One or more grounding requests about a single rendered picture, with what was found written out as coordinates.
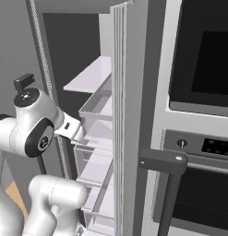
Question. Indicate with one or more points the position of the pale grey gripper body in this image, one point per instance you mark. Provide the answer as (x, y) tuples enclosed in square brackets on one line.
[(78, 135)]

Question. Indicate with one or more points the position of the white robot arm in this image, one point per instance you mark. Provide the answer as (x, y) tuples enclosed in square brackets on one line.
[(32, 116)]

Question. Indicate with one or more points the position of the clear fridge drawer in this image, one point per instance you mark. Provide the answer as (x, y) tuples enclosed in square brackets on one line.
[(100, 107), (101, 209), (93, 166)]

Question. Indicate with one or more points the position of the white fridge shelf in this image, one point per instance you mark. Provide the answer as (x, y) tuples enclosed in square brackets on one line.
[(93, 76)]

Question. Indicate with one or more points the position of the grey fridge door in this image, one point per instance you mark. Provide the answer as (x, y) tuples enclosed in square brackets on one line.
[(134, 76)]

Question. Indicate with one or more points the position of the black oven knob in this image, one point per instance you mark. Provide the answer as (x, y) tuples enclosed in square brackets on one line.
[(181, 143)]

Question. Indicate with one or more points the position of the grey built-in oven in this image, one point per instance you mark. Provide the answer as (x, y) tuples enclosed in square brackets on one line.
[(204, 196)]

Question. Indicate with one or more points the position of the black built-in microwave oven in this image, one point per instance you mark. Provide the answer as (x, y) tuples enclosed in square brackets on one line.
[(204, 55)]

